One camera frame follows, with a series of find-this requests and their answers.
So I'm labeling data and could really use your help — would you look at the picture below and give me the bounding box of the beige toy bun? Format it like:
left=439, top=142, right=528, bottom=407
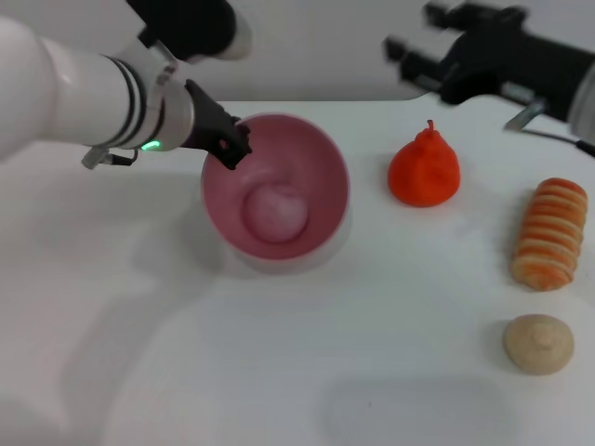
left=502, top=314, right=575, bottom=376

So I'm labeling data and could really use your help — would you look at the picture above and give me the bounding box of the orange toy pear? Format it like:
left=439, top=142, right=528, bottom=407
left=387, top=119, right=461, bottom=207

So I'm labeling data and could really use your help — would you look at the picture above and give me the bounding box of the pink toy peach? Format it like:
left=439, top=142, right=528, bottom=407
left=244, top=183, right=311, bottom=243

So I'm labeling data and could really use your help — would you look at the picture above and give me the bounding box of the orange striped toy bread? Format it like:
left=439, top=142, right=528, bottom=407
left=509, top=177, right=588, bottom=293

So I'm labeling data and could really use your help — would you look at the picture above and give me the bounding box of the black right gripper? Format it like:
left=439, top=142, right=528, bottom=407
left=383, top=1, right=595, bottom=123

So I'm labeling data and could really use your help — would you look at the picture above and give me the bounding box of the grey right arm cable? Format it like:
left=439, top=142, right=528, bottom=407
left=504, top=99, right=595, bottom=157

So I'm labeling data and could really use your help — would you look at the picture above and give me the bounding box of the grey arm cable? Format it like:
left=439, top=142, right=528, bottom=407
left=504, top=99, right=595, bottom=157
left=82, top=146, right=139, bottom=169

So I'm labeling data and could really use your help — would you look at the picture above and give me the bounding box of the grey left arm cable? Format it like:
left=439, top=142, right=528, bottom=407
left=82, top=146, right=139, bottom=169

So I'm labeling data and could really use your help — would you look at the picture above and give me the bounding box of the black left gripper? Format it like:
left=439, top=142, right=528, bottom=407
left=181, top=79, right=254, bottom=170

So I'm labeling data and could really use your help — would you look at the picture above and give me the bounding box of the left wrist camera housing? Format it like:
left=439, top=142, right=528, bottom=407
left=125, top=0, right=252, bottom=64

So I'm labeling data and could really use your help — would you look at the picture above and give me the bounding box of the pink plastic bowl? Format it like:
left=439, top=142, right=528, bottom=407
left=200, top=112, right=350, bottom=276

